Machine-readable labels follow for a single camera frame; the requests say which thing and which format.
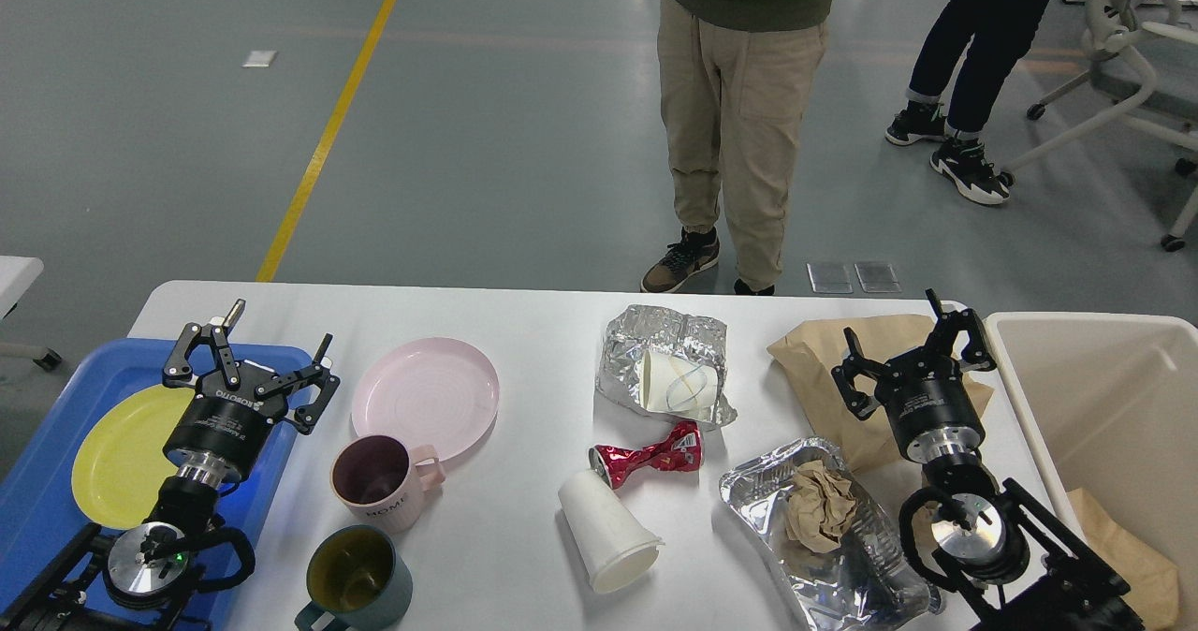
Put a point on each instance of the dark teal mug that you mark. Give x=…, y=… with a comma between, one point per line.
x=356, y=576

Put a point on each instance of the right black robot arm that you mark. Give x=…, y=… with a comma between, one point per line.
x=992, y=543

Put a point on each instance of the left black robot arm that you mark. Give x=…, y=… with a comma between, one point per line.
x=184, y=548

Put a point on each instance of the brown paper bag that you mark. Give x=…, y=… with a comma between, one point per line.
x=814, y=369

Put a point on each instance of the person in khaki trousers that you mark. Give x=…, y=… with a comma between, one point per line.
x=736, y=78

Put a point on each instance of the white paper cup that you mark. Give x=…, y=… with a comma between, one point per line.
x=615, y=547

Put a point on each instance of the blue plastic tray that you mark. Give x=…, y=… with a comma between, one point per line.
x=39, y=514

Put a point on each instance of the white side table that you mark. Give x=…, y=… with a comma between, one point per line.
x=17, y=275

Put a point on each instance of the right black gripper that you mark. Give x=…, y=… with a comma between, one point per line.
x=930, y=406

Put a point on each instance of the crushed red can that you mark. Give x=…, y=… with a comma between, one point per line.
x=681, y=451

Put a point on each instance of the clear plastic bottle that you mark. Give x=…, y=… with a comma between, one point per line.
x=882, y=590

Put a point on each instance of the aluminium foil tray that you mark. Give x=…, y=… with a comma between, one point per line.
x=757, y=492

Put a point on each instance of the beige plastic bin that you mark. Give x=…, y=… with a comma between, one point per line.
x=1110, y=404

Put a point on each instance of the crushed paper cup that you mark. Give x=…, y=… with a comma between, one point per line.
x=679, y=387

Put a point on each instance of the yellow plate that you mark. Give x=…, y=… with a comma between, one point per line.
x=120, y=465

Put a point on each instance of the white office chair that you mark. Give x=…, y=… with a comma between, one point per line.
x=1142, y=59

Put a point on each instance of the pink plate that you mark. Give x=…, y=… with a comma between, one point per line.
x=434, y=391

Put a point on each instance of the brown paper in bin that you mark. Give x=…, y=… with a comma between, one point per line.
x=1153, y=578

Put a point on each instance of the crumpled aluminium foil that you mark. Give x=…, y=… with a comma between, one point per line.
x=640, y=329

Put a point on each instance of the crumpled brown paper ball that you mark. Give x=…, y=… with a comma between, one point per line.
x=821, y=508

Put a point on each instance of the pink HOME mug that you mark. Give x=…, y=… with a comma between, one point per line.
x=384, y=482

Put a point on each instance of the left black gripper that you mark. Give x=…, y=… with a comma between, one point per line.
x=222, y=420

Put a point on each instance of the person in dark trousers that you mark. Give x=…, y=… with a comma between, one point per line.
x=958, y=75

